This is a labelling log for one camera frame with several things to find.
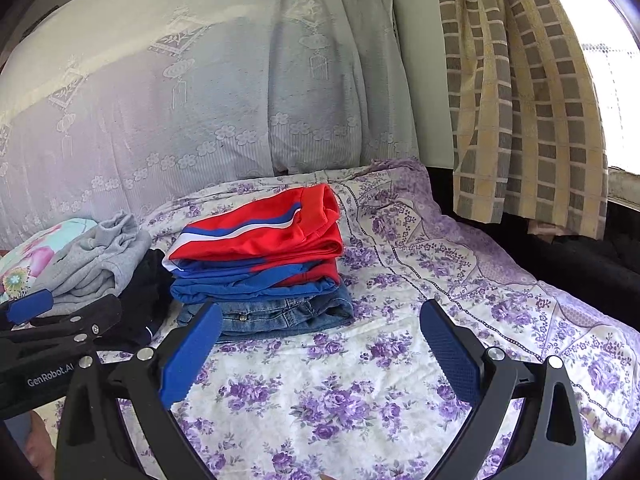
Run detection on blue denim jeans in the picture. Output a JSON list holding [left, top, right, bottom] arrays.
[[175, 284, 355, 344]]

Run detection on checked beige curtain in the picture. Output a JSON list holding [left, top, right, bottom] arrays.
[[434, 0, 610, 240]]

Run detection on person's left forearm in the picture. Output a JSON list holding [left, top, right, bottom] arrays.
[[22, 407, 58, 478]]

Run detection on bright window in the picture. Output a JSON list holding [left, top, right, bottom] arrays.
[[530, 0, 640, 171]]

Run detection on grey garment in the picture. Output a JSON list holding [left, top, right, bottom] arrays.
[[37, 212, 153, 311]]

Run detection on purple floral bedsheet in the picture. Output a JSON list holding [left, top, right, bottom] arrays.
[[35, 157, 640, 480]]

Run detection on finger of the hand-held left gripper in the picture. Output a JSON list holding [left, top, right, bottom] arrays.
[[0, 290, 55, 331], [0, 295, 124, 347]]

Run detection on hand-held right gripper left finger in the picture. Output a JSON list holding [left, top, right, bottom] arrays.
[[55, 301, 224, 480]]

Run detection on blue and red pants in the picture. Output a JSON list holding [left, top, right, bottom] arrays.
[[170, 260, 346, 307]]

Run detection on black garment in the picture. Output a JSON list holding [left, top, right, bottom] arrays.
[[100, 247, 176, 353]]

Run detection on red pants with striped waistband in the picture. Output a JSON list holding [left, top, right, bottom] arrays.
[[162, 183, 347, 288]]

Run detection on floral pillow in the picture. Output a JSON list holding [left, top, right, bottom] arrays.
[[0, 217, 98, 306]]

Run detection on grey lace cover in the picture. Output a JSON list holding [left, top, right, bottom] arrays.
[[0, 0, 421, 251]]

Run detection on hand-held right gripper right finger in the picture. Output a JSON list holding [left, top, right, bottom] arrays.
[[419, 299, 587, 480]]

